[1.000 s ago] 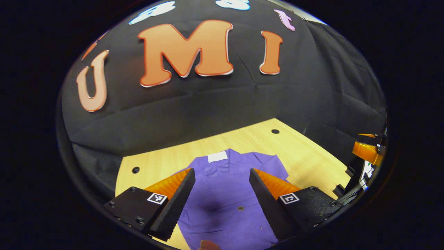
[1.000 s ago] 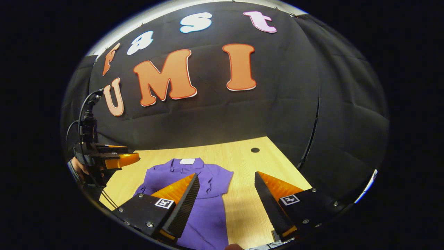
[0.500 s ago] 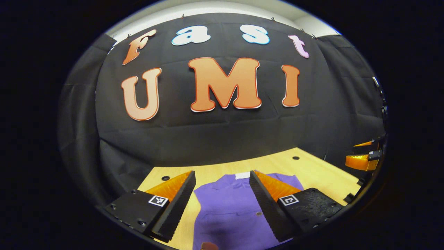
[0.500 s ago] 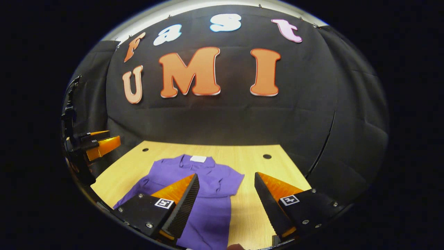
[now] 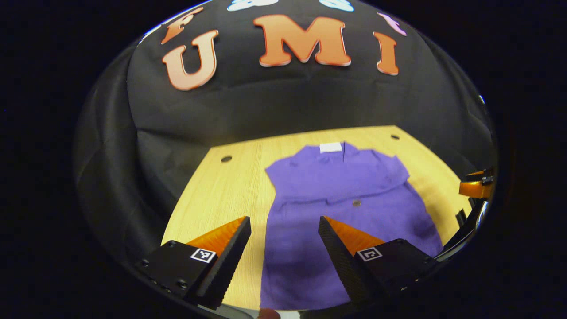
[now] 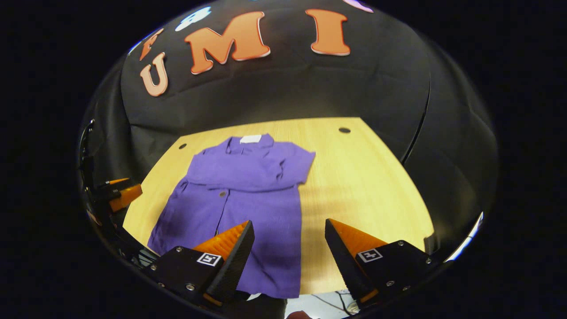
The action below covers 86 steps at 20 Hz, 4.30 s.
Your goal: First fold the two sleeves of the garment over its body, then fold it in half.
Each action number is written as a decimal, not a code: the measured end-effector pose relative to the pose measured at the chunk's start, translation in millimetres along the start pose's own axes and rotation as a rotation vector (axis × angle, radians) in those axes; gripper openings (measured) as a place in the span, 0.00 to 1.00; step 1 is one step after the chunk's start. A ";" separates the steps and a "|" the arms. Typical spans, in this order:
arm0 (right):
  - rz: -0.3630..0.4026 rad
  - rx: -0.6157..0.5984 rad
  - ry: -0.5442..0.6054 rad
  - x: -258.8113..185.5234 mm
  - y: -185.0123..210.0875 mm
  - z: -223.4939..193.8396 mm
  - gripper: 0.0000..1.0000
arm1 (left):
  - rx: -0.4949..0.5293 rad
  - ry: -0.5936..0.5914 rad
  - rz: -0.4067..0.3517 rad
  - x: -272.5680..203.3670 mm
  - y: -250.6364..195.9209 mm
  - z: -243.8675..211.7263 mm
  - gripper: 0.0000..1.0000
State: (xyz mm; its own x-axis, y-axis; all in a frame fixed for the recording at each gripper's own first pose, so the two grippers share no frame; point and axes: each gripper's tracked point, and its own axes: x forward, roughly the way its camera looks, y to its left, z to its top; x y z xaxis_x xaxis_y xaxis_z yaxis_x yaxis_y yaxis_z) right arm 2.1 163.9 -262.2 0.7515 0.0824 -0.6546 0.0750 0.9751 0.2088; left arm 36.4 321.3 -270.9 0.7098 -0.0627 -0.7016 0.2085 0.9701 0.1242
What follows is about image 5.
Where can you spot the purple shirt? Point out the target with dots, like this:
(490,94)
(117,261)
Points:
(345,190)

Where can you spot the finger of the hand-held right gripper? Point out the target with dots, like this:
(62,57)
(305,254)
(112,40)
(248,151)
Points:
(478,173)
(474,189)

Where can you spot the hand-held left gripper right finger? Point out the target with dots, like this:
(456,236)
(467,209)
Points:
(343,266)

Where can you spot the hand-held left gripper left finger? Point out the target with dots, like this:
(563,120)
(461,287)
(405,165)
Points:
(228,266)

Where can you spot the black backdrop cloth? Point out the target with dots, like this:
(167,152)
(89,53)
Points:
(266,102)

